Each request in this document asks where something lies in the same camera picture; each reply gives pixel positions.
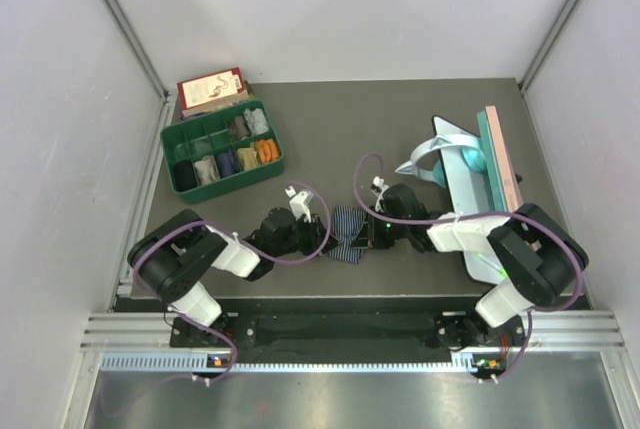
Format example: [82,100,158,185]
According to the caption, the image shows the brown rolled sock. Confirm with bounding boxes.
[227,115,252,141]

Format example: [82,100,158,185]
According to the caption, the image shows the purple cable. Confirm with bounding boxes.
[353,152,586,385]
[130,179,331,385]

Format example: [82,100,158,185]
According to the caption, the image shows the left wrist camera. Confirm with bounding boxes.
[285,186,314,223]

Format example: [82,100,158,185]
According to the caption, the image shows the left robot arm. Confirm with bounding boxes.
[127,208,338,346]

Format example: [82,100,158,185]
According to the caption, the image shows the beige rolled sock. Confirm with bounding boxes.
[193,156,220,185]

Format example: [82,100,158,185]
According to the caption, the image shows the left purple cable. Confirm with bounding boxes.
[130,179,331,385]

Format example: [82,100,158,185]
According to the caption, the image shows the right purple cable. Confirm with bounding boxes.
[353,152,586,385]

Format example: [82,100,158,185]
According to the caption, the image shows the striped blue boxer shorts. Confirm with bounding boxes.
[327,205,368,265]

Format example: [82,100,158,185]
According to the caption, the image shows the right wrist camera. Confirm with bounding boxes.
[371,176,390,213]

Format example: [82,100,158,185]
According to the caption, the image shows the navy rolled sock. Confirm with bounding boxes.
[215,148,242,178]

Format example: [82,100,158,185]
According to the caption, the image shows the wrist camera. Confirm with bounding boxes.
[285,186,314,223]
[371,176,390,213]

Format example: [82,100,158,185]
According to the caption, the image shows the mustard rolled sock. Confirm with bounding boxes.
[236,147,261,171]

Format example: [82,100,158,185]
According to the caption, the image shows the white slotted cable duct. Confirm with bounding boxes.
[99,351,501,374]

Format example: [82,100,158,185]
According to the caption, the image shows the green compartment tray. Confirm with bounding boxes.
[160,99,284,205]

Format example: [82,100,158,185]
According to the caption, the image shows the red and cream book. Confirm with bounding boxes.
[177,67,249,119]

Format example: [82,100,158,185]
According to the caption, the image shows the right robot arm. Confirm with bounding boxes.
[363,177,589,345]

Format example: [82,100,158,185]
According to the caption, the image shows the grey rolled sock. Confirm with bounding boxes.
[243,108,270,135]

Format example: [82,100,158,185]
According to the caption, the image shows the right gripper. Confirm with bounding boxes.
[353,206,409,250]

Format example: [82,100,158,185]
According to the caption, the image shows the black underwear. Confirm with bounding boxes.
[172,160,198,192]

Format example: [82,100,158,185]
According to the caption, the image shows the orange rolled sock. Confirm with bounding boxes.
[255,138,281,164]

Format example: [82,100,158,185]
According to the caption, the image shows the light blue tablet board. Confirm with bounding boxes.
[430,116,516,283]

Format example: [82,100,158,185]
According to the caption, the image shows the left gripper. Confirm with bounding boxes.
[273,212,342,258]

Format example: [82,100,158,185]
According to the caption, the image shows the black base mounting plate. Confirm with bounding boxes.
[171,297,525,351]

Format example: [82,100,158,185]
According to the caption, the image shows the teal and pink book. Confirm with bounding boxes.
[477,106,523,212]

